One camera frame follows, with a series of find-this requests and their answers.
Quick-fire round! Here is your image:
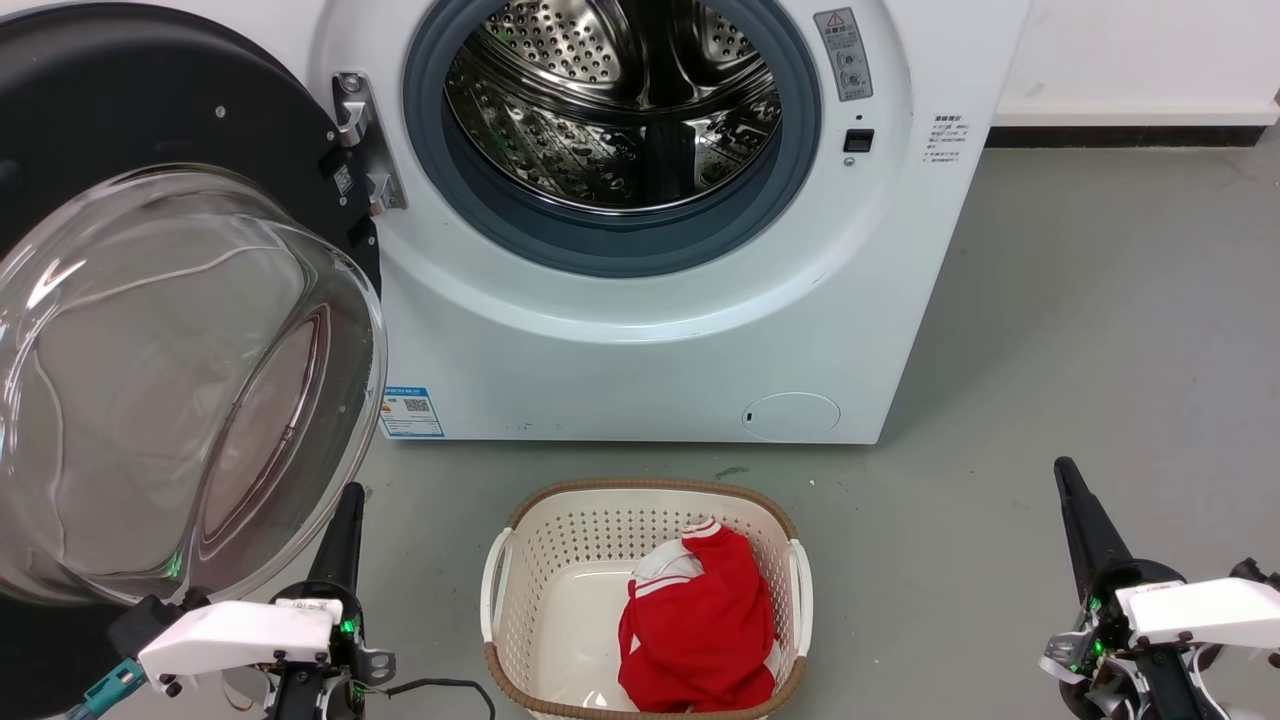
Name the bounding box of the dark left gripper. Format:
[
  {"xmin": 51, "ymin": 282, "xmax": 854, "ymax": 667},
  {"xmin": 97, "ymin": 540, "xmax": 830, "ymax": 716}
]
[{"xmin": 262, "ymin": 483, "xmax": 397, "ymax": 720}]

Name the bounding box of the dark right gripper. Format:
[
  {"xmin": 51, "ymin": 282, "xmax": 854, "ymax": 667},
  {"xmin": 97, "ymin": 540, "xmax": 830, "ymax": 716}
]
[{"xmin": 1040, "ymin": 457, "xmax": 1233, "ymax": 720}]

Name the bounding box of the black round glass washer door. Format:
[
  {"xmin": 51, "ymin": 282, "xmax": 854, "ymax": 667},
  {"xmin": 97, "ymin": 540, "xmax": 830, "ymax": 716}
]
[{"xmin": 0, "ymin": 3, "xmax": 389, "ymax": 720}]

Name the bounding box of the white front-load washing machine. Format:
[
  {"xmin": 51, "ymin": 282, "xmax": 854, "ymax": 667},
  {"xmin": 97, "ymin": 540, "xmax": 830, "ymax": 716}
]
[{"xmin": 215, "ymin": 0, "xmax": 1031, "ymax": 444}]

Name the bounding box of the metal door hinge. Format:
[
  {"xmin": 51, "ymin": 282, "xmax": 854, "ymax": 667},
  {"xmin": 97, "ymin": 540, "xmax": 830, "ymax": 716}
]
[{"xmin": 333, "ymin": 72, "xmax": 408, "ymax": 214}]

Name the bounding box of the blue energy label sticker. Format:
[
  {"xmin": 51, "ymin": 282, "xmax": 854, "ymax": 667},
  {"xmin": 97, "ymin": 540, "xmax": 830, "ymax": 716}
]
[{"xmin": 380, "ymin": 386, "xmax": 445, "ymax": 439}]

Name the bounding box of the beige plastic laundry basket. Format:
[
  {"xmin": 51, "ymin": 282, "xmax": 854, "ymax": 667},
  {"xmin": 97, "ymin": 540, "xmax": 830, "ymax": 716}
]
[{"xmin": 480, "ymin": 478, "xmax": 814, "ymax": 720}]

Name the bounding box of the round white filter cover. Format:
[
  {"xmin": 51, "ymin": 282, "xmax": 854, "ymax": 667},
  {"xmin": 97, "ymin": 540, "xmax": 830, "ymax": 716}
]
[{"xmin": 742, "ymin": 392, "xmax": 842, "ymax": 442}]

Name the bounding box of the red and white garment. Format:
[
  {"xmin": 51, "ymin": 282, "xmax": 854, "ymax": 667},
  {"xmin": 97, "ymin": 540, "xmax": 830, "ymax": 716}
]
[{"xmin": 618, "ymin": 518, "xmax": 783, "ymax": 714}]

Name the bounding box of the small printed text sticker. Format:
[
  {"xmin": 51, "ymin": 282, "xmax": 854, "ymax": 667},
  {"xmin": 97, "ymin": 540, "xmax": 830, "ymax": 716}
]
[{"xmin": 925, "ymin": 113, "xmax": 969, "ymax": 165}]

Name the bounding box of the stainless steel washer drum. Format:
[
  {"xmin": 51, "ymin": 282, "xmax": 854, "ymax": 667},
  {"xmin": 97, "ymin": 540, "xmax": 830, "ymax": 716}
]
[{"xmin": 445, "ymin": 0, "xmax": 783, "ymax": 213}]

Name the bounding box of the grey warning sticker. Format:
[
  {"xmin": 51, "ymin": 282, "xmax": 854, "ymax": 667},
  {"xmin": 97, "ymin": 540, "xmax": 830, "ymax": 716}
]
[{"xmin": 814, "ymin": 8, "xmax": 874, "ymax": 102}]

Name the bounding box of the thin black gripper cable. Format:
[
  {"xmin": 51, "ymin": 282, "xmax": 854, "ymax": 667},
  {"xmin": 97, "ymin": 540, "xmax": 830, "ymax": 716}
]
[{"xmin": 385, "ymin": 677, "xmax": 497, "ymax": 720}]

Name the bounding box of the teal cable connector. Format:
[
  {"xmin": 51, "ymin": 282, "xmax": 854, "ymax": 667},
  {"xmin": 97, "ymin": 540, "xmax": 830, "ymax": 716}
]
[{"xmin": 66, "ymin": 660, "xmax": 149, "ymax": 720}]

